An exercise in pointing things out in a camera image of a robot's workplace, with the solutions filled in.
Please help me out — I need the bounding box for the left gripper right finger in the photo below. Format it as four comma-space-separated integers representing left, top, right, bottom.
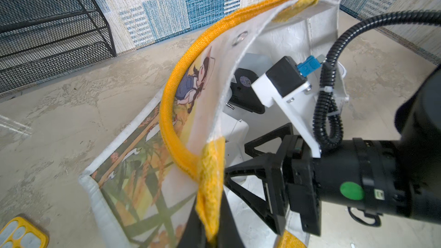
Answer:
217, 193, 245, 248

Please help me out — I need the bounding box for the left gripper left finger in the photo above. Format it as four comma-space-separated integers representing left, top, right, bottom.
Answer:
177, 200, 207, 248

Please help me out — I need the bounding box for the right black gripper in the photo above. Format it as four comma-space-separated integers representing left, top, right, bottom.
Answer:
224, 123, 322, 236

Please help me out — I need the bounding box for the white canvas tote bag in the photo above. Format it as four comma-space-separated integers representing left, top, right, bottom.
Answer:
79, 0, 341, 248

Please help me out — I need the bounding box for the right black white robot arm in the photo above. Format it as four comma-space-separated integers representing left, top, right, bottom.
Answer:
225, 10, 441, 235

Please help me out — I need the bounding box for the yellow calculator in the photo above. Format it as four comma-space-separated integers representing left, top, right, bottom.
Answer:
0, 217, 49, 248

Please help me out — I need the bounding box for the black mesh shelf rack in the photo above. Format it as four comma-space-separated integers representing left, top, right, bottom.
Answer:
1, 0, 117, 95

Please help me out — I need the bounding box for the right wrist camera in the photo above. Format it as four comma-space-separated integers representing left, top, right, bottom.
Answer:
252, 56, 322, 158

